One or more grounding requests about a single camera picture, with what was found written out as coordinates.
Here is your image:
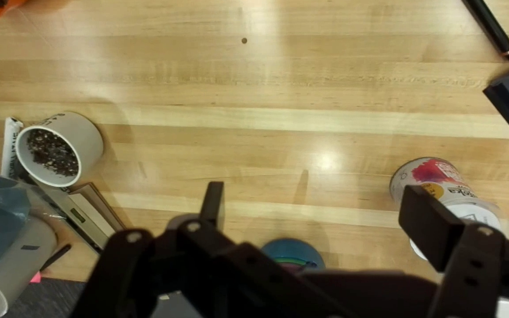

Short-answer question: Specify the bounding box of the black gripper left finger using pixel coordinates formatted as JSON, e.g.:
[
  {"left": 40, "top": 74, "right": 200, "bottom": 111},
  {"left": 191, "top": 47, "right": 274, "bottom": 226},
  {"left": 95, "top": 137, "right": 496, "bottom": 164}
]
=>
[{"left": 67, "top": 180, "right": 339, "bottom": 318}]

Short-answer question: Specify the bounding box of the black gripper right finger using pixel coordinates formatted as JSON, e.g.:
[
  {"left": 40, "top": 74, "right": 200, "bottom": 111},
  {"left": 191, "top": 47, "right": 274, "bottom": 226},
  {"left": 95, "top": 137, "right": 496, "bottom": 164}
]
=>
[{"left": 397, "top": 183, "right": 509, "bottom": 318}]

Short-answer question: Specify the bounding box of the white printed can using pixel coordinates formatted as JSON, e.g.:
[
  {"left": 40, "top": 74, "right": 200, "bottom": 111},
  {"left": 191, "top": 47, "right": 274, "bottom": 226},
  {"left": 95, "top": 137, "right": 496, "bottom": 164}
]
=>
[{"left": 389, "top": 155, "right": 509, "bottom": 264}]

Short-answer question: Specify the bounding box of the teal bowl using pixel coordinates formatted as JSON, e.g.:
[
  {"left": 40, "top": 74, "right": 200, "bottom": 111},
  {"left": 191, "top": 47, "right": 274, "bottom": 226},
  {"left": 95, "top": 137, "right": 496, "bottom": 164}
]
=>
[{"left": 260, "top": 236, "right": 327, "bottom": 275}]

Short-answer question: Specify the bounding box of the flat metal bar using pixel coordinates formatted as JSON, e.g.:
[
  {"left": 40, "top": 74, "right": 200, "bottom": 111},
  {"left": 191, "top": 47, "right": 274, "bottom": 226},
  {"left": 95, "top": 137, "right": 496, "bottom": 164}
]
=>
[{"left": 33, "top": 180, "right": 127, "bottom": 252}]

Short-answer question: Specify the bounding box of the white cup with grounds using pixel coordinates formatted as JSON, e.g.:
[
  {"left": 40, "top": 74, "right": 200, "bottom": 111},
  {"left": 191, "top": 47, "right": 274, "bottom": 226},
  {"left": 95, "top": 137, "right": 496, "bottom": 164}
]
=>
[{"left": 14, "top": 109, "right": 106, "bottom": 190}]

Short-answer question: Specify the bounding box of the grey plastic tube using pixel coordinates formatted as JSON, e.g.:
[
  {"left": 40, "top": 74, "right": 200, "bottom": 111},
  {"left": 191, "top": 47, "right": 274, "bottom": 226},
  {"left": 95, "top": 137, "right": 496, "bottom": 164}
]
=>
[{"left": 0, "top": 215, "right": 60, "bottom": 318}]

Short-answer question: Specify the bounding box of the white paper packet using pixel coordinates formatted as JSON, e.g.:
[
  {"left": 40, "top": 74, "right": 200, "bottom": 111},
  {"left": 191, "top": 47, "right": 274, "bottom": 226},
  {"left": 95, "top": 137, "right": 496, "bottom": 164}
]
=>
[{"left": 0, "top": 114, "right": 26, "bottom": 180}]

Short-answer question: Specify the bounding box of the orange capped black pen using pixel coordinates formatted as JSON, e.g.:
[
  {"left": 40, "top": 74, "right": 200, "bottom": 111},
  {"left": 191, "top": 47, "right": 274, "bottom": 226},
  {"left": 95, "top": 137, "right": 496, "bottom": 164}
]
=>
[{"left": 459, "top": 0, "right": 509, "bottom": 63}]

